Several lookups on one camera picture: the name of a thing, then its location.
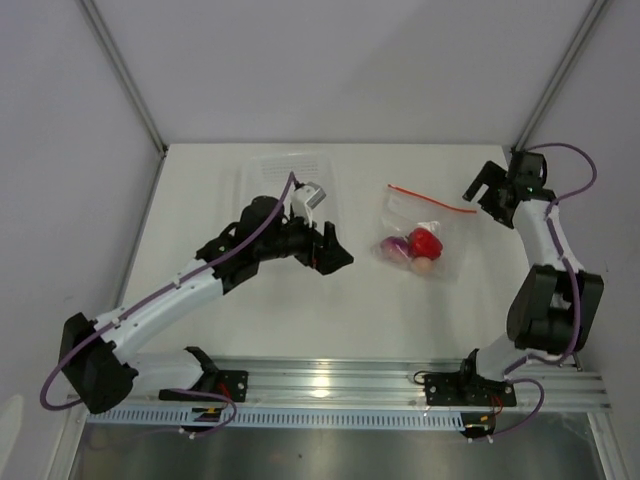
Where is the right aluminium frame post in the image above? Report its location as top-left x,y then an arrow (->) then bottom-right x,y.
510,0 -> 614,150

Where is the red bell pepper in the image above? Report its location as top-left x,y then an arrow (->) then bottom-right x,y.
408,227 -> 443,260

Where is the aluminium front rail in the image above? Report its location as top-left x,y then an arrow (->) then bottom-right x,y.
116,357 -> 611,412

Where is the beige egg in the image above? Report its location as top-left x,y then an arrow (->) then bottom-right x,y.
411,257 -> 434,275

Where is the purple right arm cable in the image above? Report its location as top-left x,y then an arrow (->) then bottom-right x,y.
462,142 -> 600,444

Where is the purple red onion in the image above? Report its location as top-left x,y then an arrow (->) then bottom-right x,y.
379,236 -> 411,263

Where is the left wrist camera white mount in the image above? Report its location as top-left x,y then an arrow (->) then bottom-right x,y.
290,182 -> 326,227

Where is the aluminium frame post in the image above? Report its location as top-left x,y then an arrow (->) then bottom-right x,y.
76,0 -> 168,156
510,0 -> 614,150

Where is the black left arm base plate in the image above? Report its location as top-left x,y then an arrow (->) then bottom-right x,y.
192,370 -> 249,423

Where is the clear zip bag red zipper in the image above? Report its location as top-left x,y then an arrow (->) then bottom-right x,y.
371,184 -> 478,283

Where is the white slotted cable duct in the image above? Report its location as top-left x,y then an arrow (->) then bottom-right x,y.
87,405 -> 464,432

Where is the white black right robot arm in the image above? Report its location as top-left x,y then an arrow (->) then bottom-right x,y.
456,146 -> 604,404

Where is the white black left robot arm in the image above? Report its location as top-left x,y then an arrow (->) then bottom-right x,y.
59,196 -> 354,414

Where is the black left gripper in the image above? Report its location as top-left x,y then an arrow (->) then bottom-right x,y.
256,204 -> 352,275

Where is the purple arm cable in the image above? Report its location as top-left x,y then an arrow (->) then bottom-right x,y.
38,170 -> 301,441
462,142 -> 600,444

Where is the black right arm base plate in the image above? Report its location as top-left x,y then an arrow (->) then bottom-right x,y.
413,371 -> 517,407

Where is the left aluminium frame post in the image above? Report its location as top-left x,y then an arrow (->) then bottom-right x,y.
76,0 -> 168,156

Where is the white perforated plastic basket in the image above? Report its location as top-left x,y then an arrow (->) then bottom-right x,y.
237,152 -> 342,227

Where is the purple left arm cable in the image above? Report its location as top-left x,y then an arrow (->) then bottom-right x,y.
38,170 -> 301,441

